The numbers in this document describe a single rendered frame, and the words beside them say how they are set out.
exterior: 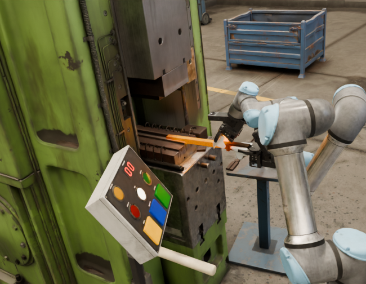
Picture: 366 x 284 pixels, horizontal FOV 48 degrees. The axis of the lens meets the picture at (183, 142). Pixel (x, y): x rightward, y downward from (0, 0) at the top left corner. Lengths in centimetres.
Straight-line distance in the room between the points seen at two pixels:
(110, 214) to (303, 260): 60
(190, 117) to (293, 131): 110
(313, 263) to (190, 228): 92
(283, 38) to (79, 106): 423
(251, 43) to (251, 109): 423
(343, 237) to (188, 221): 91
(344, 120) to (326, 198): 182
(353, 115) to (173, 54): 78
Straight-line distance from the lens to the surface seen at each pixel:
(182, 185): 191
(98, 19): 166
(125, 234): 138
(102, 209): 133
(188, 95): 221
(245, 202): 322
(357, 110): 152
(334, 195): 332
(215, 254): 254
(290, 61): 565
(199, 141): 192
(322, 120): 126
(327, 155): 156
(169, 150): 195
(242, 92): 168
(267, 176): 225
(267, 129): 121
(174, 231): 217
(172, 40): 180
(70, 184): 207
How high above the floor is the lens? 190
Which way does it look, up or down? 27 degrees down
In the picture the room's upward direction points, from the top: 8 degrees counter-clockwise
